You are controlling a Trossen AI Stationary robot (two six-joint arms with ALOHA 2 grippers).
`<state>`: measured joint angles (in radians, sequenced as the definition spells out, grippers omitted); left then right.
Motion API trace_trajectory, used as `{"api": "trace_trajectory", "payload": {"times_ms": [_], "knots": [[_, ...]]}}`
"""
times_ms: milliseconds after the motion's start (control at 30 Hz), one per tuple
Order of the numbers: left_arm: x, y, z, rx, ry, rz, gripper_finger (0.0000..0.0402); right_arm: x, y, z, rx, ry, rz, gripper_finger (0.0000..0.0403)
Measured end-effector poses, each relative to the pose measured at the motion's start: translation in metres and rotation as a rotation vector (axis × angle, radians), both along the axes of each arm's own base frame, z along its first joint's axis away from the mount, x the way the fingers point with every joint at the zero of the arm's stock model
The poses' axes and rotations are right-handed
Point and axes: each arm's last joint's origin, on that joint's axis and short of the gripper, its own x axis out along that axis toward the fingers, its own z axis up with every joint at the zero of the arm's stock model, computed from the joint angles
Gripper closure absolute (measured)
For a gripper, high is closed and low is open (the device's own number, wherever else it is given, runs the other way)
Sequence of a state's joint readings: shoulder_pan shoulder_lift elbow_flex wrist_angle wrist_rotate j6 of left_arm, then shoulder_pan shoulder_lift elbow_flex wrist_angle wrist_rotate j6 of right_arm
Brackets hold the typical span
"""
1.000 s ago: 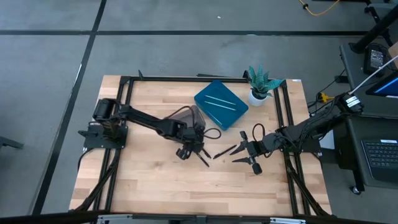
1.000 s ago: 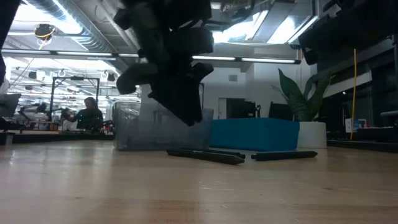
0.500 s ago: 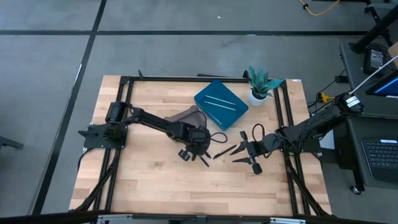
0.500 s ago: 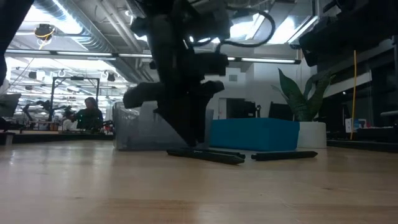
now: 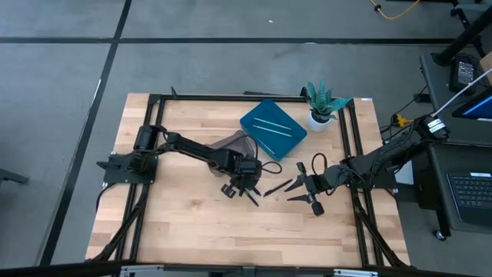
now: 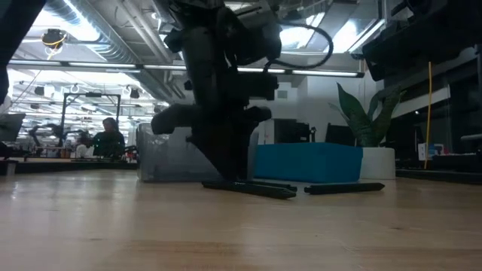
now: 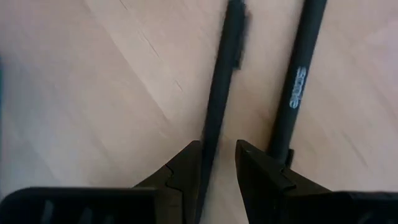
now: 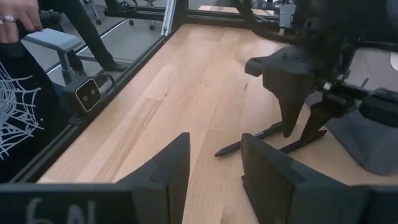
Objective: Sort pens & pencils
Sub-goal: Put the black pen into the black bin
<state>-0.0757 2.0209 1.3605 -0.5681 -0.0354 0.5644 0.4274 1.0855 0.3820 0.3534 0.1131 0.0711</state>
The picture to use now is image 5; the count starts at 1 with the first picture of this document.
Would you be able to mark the silver metal plate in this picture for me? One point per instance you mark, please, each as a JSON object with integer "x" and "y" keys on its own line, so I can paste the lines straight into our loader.
{"x": 355, "y": 273}
{"x": 142, "y": 271}

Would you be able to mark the dark grey stand foot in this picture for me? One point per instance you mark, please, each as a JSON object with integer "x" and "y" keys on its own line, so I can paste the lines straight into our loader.
{"x": 11, "y": 176}

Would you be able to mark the black power plug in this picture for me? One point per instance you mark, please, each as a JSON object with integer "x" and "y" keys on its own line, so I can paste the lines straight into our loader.
{"x": 422, "y": 97}

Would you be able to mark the blue plastic tray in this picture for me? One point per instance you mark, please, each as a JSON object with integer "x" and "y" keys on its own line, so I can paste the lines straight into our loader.
{"x": 286, "y": 144}

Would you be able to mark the black power adapter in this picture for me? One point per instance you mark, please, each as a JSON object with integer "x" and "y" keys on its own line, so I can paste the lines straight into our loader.
{"x": 463, "y": 73}

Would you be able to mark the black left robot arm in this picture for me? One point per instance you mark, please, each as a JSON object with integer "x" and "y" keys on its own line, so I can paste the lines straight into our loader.
{"x": 192, "y": 146}

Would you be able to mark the black crossbar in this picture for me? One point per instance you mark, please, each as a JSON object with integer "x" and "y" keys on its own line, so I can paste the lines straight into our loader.
{"x": 57, "y": 271}

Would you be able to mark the black laptop keyboard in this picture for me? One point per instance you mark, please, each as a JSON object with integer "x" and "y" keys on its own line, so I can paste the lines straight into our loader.
{"x": 473, "y": 196}

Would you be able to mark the black pen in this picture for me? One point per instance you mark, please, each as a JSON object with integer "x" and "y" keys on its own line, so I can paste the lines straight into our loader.
{"x": 253, "y": 201}
{"x": 277, "y": 188}

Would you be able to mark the brown cardboard box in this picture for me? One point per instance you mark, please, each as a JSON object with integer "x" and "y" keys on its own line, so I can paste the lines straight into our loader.
{"x": 488, "y": 65}

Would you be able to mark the white plant pot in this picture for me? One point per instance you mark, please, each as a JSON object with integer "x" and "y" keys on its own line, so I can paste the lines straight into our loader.
{"x": 316, "y": 125}

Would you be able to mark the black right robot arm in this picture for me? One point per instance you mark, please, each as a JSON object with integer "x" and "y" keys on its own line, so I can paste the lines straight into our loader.
{"x": 388, "y": 155}

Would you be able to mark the tablet with blue screen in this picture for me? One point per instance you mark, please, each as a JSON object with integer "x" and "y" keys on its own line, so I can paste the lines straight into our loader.
{"x": 480, "y": 109}

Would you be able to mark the black stand bar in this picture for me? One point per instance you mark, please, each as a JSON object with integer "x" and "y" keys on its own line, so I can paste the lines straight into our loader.
{"x": 465, "y": 36}

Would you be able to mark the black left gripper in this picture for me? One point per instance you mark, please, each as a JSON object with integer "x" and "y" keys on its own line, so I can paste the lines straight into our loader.
{"x": 248, "y": 173}

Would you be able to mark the grey equipment cart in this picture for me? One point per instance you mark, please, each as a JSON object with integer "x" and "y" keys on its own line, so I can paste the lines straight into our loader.
{"x": 434, "y": 77}

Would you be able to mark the green artificial plant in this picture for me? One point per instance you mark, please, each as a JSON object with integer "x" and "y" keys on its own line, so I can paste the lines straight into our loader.
{"x": 323, "y": 102}

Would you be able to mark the grey translucent plastic bin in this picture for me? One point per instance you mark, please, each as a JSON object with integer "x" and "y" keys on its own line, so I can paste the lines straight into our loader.
{"x": 238, "y": 140}

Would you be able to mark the black caster wheel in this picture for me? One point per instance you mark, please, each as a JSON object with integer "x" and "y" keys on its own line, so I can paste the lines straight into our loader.
{"x": 441, "y": 235}

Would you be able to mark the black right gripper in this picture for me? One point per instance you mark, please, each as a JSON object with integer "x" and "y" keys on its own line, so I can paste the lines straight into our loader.
{"x": 324, "y": 181}

